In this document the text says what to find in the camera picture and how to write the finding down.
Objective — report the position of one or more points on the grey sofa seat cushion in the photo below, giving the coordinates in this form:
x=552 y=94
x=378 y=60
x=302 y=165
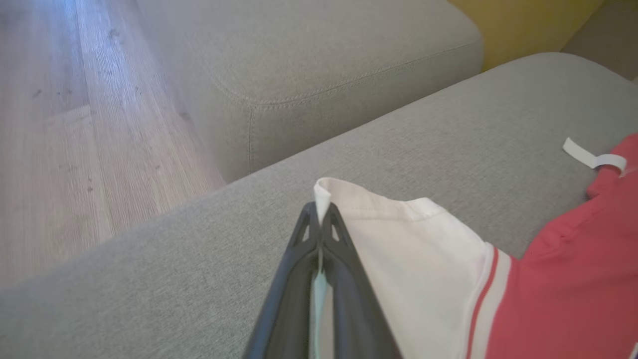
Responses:
x=324 y=55

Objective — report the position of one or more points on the wide yellow sofa backrest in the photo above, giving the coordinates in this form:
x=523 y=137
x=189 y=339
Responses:
x=523 y=25

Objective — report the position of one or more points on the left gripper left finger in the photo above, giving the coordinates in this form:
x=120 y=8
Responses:
x=289 y=309

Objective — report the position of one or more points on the red and white garment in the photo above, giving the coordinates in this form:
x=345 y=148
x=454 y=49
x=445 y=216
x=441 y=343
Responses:
x=563 y=289

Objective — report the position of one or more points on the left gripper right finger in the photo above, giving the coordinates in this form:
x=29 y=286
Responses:
x=356 y=314

